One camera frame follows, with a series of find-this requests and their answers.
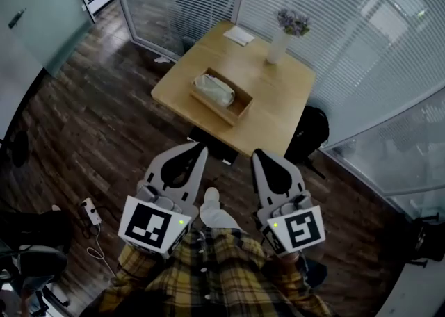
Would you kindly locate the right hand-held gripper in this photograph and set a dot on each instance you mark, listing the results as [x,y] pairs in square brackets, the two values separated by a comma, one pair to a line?
[300,230]

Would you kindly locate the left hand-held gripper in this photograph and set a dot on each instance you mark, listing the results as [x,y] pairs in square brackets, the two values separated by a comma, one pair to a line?
[146,227]

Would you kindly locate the wooden tissue holder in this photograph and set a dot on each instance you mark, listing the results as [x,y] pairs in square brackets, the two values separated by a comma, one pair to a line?
[240,108]

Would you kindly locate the person's right forearm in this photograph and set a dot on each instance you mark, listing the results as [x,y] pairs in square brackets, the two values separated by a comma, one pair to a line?
[295,270]

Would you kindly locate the person's left forearm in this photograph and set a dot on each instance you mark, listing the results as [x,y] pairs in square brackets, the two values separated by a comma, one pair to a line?
[135,261]

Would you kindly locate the person's white shoe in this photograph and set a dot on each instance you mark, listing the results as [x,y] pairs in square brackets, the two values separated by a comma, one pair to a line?
[211,195]

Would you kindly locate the black table base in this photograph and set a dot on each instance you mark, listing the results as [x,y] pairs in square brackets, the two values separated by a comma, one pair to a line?
[215,145]

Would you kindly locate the black backpack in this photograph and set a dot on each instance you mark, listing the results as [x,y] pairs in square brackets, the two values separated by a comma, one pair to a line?
[309,135]

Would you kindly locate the person's grey trouser leg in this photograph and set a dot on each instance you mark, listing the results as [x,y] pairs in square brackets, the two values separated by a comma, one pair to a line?
[217,216]

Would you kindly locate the wooden table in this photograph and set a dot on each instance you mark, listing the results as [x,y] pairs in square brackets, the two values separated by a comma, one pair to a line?
[264,100]

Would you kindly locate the white power strip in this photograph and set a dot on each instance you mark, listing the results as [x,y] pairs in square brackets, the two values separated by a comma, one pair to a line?
[92,210]

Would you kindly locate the yellow plaid shirt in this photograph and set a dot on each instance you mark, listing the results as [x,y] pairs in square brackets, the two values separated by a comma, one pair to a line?
[222,274]

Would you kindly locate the white paper scrap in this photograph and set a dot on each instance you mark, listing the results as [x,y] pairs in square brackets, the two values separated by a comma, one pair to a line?
[162,59]

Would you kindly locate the white vase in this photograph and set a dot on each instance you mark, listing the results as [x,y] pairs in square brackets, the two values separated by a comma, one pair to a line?
[278,48]

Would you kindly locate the white folded paper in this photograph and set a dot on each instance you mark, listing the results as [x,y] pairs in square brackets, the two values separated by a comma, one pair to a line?
[238,35]

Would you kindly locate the black office chair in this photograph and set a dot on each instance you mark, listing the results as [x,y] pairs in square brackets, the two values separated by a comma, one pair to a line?
[31,239]

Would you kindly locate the purple flower bunch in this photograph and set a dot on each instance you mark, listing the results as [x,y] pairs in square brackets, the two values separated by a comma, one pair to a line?
[292,22]

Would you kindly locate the black stand base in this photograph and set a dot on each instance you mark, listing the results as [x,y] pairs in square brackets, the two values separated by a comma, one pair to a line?
[429,239]

